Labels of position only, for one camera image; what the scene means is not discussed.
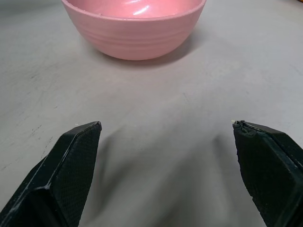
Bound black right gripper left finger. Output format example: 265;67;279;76
0;121;102;227

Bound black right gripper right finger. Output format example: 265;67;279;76
232;120;303;227

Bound pink ceramic bowl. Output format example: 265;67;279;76
61;0;206;61

